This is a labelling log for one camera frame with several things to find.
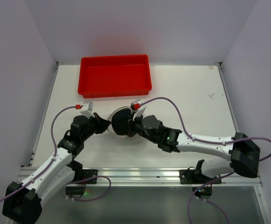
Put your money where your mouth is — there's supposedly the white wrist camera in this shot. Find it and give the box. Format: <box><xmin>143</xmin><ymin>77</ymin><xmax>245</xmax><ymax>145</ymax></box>
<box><xmin>75</xmin><ymin>101</ymin><xmax>94</xmax><ymax>118</ymax></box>
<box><xmin>130</xmin><ymin>99</ymin><xmax>146</xmax><ymax>120</ymax></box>

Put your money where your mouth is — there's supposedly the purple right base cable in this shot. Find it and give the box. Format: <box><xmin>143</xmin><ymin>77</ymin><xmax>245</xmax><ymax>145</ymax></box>
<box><xmin>188</xmin><ymin>172</ymin><xmax>231</xmax><ymax>224</ymax></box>

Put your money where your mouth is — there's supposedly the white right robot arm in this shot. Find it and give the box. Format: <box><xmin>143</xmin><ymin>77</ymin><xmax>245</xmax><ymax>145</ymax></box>
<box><xmin>129</xmin><ymin>115</ymin><xmax>260</xmax><ymax>183</ymax></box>

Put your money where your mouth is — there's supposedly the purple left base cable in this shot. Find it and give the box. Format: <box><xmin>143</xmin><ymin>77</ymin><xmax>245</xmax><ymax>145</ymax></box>
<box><xmin>65</xmin><ymin>176</ymin><xmax>110</xmax><ymax>202</ymax></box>

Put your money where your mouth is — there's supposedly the white mesh laundry bag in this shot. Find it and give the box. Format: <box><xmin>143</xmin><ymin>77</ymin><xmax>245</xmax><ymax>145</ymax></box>
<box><xmin>107</xmin><ymin>109</ymin><xmax>141</xmax><ymax>144</ymax></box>

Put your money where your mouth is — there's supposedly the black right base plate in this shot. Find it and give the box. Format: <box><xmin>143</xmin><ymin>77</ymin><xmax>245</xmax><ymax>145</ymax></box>
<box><xmin>179</xmin><ymin>169</ymin><xmax>221</xmax><ymax>184</ymax></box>

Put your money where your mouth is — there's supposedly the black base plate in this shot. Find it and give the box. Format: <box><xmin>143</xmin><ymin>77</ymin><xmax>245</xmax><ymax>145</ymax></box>
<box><xmin>71</xmin><ymin>169</ymin><xmax>98</xmax><ymax>182</ymax></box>
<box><xmin>179</xmin><ymin>169</ymin><xmax>221</xmax><ymax>184</ymax></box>

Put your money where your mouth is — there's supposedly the aluminium mounting rail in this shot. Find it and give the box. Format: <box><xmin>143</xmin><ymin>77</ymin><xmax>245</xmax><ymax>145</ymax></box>
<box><xmin>16</xmin><ymin>166</ymin><xmax>264</xmax><ymax>187</ymax></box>

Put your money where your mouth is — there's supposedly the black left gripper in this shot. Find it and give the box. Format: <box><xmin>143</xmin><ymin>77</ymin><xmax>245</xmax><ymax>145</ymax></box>
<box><xmin>81</xmin><ymin>112</ymin><xmax>110</xmax><ymax>141</ymax></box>

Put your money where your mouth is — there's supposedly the red plastic bin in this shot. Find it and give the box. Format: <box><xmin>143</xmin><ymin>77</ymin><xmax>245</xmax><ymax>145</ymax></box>
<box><xmin>78</xmin><ymin>55</ymin><xmax>152</xmax><ymax>98</ymax></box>

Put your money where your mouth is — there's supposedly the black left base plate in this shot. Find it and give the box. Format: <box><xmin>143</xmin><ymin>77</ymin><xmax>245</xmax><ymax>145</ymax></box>
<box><xmin>71</xmin><ymin>169</ymin><xmax>98</xmax><ymax>182</ymax></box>

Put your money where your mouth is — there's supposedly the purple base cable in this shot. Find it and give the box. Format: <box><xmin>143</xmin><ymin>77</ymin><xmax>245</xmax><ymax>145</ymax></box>
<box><xmin>65</xmin><ymin>176</ymin><xmax>110</xmax><ymax>202</ymax></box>
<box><xmin>188</xmin><ymin>172</ymin><xmax>231</xmax><ymax>224</ymax></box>

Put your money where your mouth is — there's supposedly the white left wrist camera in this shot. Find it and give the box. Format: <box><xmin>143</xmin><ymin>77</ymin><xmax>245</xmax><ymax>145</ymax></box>
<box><xmin>75</xmin><ymin>101</ymin><xmax>94</xmax><ymax>118</ymax></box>

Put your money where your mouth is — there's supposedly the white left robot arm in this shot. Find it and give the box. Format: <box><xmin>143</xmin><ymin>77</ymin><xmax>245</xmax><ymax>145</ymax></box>
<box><xmin>2</xmin><ymin>113</ymin><xmax>111</xmax><ymax>224</ymax></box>

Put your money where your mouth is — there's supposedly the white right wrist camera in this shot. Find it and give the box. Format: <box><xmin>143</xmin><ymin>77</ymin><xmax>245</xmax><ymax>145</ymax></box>
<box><xmin>130</xmin><ymin>99</ymin><xmax>146</xmax><ymax>120</ymax></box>

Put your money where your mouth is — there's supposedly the black bra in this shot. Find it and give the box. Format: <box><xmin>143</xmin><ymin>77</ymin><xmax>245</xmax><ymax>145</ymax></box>
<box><xmin>111</xmin><ymin>107</ymin><xmax>133</xmax><ymax>136</ymax></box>

